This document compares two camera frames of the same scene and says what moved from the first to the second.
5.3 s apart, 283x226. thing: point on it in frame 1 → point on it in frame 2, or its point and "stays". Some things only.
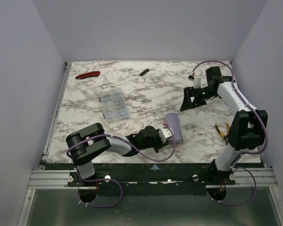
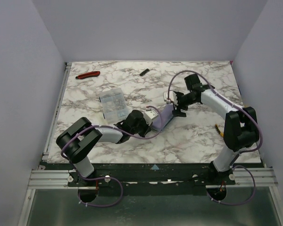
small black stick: (144, 72) stays
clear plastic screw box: (113, 104) stays
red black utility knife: (88, 75) stays
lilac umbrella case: (172, 119) → (167, 114)
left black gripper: (159, 141) → (145, 125)
